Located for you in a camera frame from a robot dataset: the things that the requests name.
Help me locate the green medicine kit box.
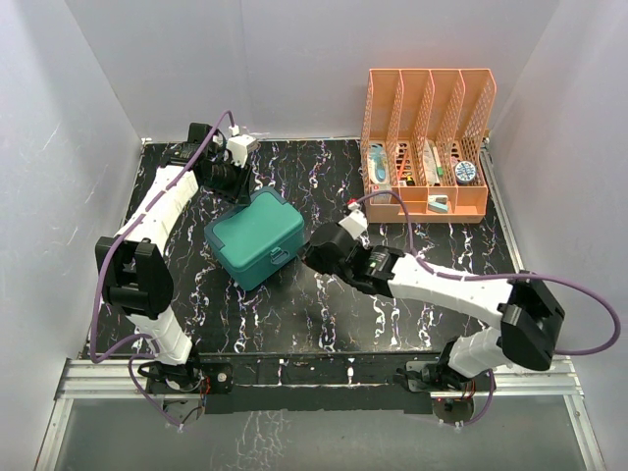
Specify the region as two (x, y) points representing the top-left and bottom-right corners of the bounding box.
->
(204, 186), (305, 290)

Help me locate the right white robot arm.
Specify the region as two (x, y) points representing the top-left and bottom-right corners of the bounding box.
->
(301, 223), (564, 390)

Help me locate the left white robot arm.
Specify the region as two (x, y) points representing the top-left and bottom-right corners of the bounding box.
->
(95, 123), (259, 392)

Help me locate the small white red box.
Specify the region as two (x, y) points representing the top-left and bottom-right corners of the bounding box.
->
(369, 183), (392, 204)

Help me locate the blue brush blister pack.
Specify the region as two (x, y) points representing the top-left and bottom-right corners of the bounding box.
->
(367, 142), (390, 184)

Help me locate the teal white small box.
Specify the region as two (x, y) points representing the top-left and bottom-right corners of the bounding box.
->
(427, 194), (449, 214)

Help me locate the red pencil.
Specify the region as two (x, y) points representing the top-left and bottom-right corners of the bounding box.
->
(395, 147), (412, 181)

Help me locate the white tube in organizer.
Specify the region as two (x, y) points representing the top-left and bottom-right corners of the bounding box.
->
(423, 140), (444, 186)

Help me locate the orange file organizer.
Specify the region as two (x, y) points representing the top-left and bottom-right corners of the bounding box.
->
(360, 69), (497, 224)

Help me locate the round blue white tin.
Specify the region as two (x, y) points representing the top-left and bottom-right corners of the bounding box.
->
(453, 160), (478, 185)

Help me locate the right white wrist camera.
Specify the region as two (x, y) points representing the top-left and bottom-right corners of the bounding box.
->
(339, 199), (368, 240)

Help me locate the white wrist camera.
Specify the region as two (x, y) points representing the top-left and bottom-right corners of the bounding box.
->
(339, 199), (368, 240)
(227, 125), (259, 168)

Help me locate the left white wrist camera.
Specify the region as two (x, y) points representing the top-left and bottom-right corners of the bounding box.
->
(227, 125), (259, 168)

